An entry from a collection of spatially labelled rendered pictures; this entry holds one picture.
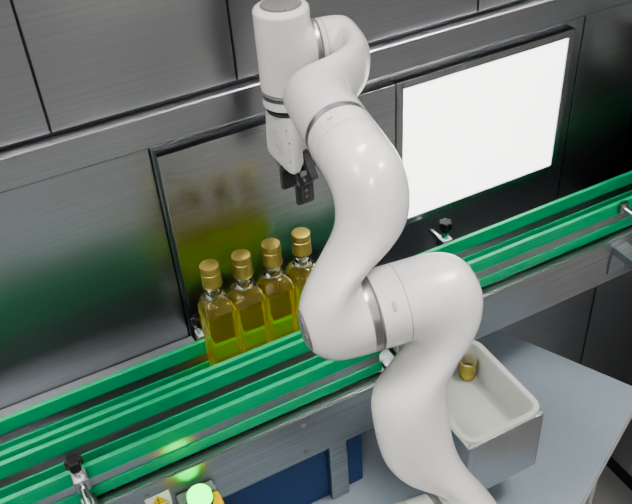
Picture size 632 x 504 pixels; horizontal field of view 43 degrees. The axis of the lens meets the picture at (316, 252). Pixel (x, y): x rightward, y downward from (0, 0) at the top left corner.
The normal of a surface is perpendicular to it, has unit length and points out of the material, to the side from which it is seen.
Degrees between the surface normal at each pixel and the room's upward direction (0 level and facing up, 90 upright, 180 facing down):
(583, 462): 0
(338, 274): 44
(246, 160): 90
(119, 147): 90
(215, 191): 90
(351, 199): 70
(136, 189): 90
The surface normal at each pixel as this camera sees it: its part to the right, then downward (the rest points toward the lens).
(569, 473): -0.06, -0.78
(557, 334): 0.46, 0.54
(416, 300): 0.15, -0.05
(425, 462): 0.15, 0.42
